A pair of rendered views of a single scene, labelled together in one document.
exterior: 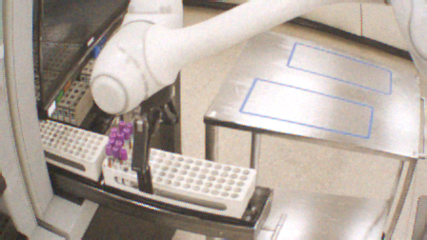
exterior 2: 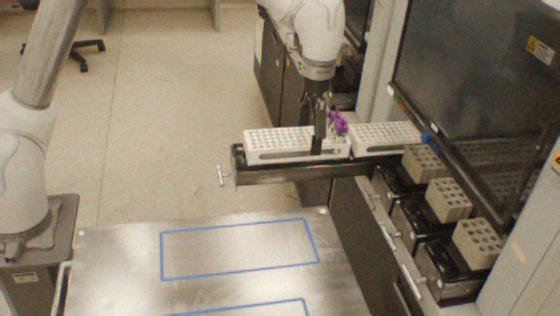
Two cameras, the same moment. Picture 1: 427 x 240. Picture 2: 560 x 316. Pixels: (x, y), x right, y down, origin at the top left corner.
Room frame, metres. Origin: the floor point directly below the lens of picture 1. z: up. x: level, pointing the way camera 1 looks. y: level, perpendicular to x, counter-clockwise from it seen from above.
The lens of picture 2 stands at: (2.02, -0.57, 1.63)
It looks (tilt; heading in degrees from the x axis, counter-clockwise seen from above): 37 degrees down; 147
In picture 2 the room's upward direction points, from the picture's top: 5 degrees clockwise
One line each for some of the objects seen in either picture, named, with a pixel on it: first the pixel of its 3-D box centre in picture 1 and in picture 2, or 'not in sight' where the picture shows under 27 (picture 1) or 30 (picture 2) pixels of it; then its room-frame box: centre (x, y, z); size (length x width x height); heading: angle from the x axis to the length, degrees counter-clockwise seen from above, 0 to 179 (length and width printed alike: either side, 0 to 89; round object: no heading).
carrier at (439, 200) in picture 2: not in sight; (440, 202); (1.46, 0.27, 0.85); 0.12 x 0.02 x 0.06; 162
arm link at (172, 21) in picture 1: (152, 20); (321, 23); (1.08, 0.11, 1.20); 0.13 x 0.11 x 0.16; 167
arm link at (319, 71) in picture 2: not in sight; (318, 65); (1.09, 0.11, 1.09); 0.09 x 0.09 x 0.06
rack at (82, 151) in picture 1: (55, 146); (396, 139); (1.17, 0.38, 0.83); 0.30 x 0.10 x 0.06; 73
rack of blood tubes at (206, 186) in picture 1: (174, 182); (296, 145); (1.08, 0.07, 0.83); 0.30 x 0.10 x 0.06; 73
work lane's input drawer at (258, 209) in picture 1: (117, 184); (338, 157); (1.12, 0.20, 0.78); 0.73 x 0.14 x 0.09; 73
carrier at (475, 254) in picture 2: not in sight; (469, 245); (1.61, 0.23, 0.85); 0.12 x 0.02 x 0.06; 162
